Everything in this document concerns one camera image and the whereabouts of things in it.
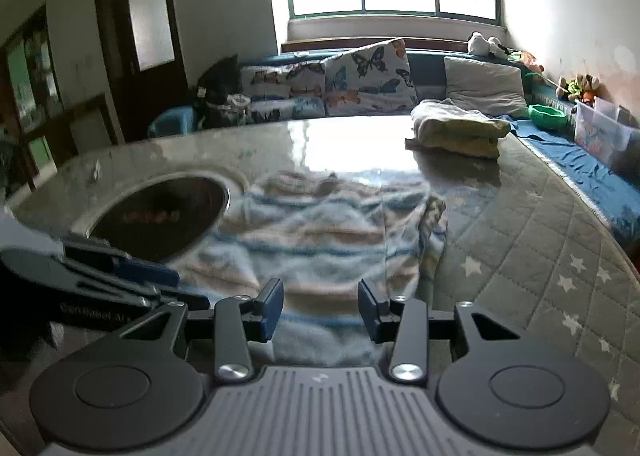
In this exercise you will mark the black bag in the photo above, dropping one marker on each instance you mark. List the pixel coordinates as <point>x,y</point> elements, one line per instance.
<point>217,91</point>

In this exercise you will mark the folded yellow blanket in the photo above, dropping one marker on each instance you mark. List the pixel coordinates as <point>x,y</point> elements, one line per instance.
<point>457,131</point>

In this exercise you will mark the large butterfly print pillow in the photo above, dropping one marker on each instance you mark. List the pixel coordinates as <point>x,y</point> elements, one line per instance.
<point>370,76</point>

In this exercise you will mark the group of plush toys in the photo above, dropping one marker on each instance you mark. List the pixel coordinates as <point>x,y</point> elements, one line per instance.
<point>579,88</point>

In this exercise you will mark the green bowl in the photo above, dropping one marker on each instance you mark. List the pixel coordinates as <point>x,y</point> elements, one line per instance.
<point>548,117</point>

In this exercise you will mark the white plush toy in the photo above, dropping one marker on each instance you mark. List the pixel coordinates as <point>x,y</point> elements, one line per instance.
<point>482,44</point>

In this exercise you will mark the orange green toy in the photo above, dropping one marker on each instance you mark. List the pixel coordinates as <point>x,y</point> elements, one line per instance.
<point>526,61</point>

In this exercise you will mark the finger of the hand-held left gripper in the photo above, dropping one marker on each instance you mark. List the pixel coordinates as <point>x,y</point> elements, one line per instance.
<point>182,299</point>
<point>150,272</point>

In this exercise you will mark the blue stool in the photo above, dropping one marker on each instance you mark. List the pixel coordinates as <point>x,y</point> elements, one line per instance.
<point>170,121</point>

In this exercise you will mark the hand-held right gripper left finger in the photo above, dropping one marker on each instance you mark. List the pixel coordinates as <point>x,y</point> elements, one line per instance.
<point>270,308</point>

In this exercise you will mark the clear plastic storage box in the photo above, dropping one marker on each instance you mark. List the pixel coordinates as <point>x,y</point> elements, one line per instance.
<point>602,134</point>

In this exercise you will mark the dark wooden cabinet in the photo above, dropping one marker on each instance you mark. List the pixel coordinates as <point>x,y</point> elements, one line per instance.
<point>30,86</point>

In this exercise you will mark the grey pillow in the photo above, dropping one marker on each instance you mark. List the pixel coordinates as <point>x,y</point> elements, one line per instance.
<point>485,84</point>

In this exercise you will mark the long butterfly print pillow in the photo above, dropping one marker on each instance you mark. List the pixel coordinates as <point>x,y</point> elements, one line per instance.
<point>285,89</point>

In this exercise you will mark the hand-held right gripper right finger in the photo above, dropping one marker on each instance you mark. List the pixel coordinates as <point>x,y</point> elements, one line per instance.
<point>372,311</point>

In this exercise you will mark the blue bench sofa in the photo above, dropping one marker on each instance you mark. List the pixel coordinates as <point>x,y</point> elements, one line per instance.
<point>430,69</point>

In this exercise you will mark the blue beige striped towel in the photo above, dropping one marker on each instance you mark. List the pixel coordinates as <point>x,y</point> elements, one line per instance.
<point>325,246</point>

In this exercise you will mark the dark wooden door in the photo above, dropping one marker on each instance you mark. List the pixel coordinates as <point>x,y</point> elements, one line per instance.
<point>120,36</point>

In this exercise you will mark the blue cloth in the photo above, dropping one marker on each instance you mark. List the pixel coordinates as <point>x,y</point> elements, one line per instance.
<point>590,176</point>

